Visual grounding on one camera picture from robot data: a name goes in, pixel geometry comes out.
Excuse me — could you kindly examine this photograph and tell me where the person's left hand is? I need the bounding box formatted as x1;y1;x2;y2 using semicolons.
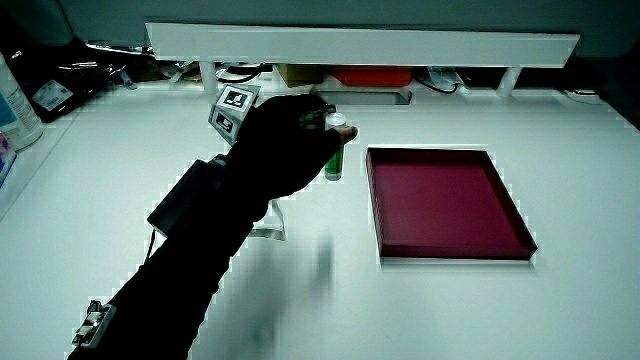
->
207;83;359;223

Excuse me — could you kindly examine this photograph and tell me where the green glue stick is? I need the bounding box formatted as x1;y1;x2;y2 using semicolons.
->
323;112;348;182

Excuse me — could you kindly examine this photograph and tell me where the person's left forearm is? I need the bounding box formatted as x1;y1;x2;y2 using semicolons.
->
66;160;271;360

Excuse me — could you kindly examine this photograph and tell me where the brown cardboard box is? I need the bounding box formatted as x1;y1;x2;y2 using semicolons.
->
275;63;326;88

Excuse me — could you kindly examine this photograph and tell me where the clear acrylic stand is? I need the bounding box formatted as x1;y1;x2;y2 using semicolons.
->
247;198;288;242

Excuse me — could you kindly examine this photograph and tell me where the black sensor box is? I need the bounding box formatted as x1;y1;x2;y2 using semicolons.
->
146;153;232;238

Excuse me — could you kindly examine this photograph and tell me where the red box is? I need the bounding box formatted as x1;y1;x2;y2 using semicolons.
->
329;65;415;88

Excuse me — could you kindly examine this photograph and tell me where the white desk shelf riser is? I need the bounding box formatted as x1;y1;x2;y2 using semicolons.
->
144;21;581;99

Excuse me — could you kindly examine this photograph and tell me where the dark red tray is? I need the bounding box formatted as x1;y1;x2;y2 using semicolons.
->
365;146;539;261

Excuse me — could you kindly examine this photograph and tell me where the black bag with white label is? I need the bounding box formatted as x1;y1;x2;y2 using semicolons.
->
9;40;132;124

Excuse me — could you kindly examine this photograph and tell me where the grey connector clip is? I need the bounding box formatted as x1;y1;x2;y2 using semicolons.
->
71;299;117;349

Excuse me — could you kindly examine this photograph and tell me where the white plastic bottle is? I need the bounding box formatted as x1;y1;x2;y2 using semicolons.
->
0;51;44;152

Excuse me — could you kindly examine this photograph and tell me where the grey cable slot cover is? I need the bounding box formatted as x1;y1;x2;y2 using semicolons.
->
312;87;414;106

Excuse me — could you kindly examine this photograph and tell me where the thin black wire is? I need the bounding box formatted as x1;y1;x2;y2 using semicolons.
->
143;228;157;265

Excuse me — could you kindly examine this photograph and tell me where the black cable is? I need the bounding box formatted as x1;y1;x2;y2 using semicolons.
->
414;74;460;95

